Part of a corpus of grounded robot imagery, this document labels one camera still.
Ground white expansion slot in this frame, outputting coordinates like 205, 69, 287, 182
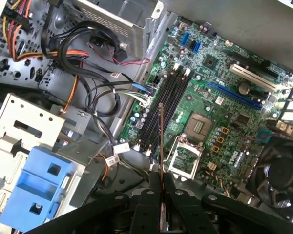
229, 63, 278, 93

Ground RAM slot with black clips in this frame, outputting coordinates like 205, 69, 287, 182
141, 69, 185, 153
152, 74, 197, 156

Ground thin wire locking lever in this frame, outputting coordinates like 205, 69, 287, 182
163, 135, 188, 163

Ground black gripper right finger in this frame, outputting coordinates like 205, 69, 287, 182
163, 171, 293, 234

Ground RAM slot with white clips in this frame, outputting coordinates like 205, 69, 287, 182
146, 68, 192, 156
134, 62, 181, 151

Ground metal socket cover frame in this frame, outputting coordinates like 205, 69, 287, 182
164, 133, 206, 181

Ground blue expansion slot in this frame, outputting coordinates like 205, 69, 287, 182
205, 81, 264, 112

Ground CPU socket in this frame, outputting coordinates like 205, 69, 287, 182
187, 112, 214, 142

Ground blue plastic drive latch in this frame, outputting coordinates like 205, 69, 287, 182
0, 146, 74, 234

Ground twisted multicolour fan wire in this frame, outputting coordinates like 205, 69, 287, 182
218, 179, 233, 198

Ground black expansion slot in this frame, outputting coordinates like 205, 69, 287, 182
230, 52, 280, 77

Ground red orange yellow power wires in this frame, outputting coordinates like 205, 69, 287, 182
2, 0, 34, 63

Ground metal optical drive cage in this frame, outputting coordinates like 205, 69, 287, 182
0, 92, 118, 234

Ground blue data cable plug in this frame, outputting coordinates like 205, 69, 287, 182
131, 81, 154, 95

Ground black case fan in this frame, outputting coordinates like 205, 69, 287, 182
245, 138, 293, 215

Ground thick black sleeved cable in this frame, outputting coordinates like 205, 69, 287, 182
40, 19, 120, 81

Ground green RAM stick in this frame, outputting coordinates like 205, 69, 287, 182
158, 102, 167, 231

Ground orange black power wires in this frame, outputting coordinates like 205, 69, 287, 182
59, 48, 90, 117

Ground black open PC case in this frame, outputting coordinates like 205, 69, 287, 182
0, 0, 293, 234

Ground metal disk bay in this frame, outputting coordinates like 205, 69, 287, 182
47, 0, 166, 64

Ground green motherboard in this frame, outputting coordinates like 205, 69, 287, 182
118, 16, 293, 195

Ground silver coin battery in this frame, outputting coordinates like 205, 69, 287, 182
237, 82, 251, 96

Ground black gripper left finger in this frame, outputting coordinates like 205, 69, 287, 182
26, 170, 163, 234

